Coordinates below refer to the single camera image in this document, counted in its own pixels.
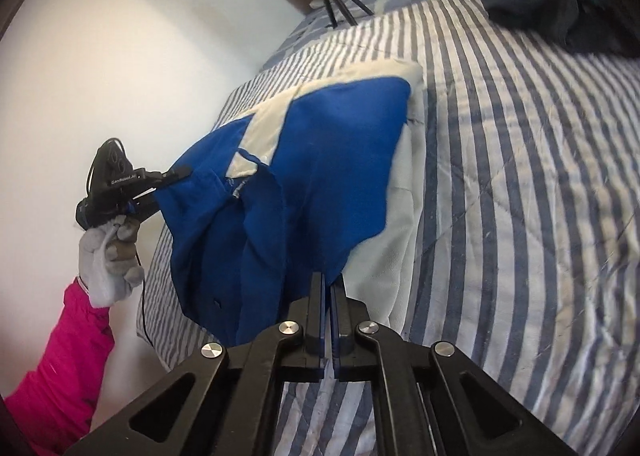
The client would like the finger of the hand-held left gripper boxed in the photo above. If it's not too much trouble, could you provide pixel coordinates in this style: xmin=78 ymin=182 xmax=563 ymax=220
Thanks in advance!
xmin=143 ymin=165 xmax=194 ymax=186
xmin=127 ymin=188 xmax=163 ymax=223

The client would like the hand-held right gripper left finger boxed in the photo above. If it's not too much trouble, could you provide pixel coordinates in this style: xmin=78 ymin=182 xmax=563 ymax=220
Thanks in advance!
xmin=62 ymin=272 xmax=328 ymax=456

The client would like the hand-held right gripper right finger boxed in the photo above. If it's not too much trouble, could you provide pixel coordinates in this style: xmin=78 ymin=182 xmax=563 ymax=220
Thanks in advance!
xmin=330 ymin=281 xmax=578 ymax=456

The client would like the beige and blue jacket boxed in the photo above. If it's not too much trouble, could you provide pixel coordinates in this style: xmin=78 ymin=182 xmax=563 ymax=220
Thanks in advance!
xmin=160 ymin=60 xmax=425 ymax=349

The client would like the person's left forearm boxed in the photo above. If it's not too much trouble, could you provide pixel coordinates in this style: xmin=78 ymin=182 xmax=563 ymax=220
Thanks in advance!
xmin=4 ymin=276 xmax=117 ymax=456

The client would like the person's left hand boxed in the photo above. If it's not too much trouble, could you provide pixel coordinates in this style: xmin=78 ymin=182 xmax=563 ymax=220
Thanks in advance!
xmin=79 ymin=213 xmax=146 ymax=309

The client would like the blue striped blanket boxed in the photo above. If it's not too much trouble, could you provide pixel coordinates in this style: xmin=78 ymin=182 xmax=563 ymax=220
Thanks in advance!
xmin=136 ymin=0 xmax=640 ymax=456

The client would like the dark navy garment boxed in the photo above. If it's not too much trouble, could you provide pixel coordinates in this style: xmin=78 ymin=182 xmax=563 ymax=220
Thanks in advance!
xmin=470 ymin=0 xmax=640 ymax=59

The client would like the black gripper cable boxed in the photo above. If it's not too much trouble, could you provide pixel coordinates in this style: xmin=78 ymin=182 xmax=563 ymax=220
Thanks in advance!
xmin=135 ymin=256 xmax=156 ymax=344

